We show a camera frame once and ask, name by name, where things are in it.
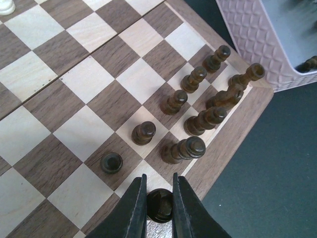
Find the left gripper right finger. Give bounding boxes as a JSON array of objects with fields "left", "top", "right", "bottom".
[{"left": 172, "top": 173, "right": 230, "bottom": 238}]

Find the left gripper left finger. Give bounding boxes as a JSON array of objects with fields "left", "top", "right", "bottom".
[{"left": 86, "top": 174, "right": 147, "bottom": 238}]

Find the dark queen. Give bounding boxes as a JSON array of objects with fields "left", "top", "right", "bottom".
[{"left": 161, "top": 136, "right": 206, "bottom": 164}]

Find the dark bishop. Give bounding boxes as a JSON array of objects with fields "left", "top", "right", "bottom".
[{"left": 184, "top": 107, "right": 227, "bottom": 136}]

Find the dark knight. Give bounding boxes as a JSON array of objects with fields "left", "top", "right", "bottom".
[{"left": 206, "top": 85, "right": 244, "bottom": 111}]

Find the dark rook corner piece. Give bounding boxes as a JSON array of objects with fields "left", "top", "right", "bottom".
[{"left": 228, "top": 63, "right": 265, "bottom": 92}]

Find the wooden chess board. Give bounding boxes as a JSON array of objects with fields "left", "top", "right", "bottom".
[{"left": 0, "top": 0, "right": 273, "bottom": 238}]

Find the white chess pieces row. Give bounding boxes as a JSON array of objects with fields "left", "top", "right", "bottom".
[{"left": 0, "top": 0, "right": 16, "bottom": 15}]

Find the dark pawn in tin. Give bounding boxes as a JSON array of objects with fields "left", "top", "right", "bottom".
[{"left": 301, "top": 56, "right": 317, "bottom": 72}]

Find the pink-rimmed metal tin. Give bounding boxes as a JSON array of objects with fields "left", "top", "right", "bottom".
[{"left": 217, "top": 0, "right": 317, "bottom": 92}]

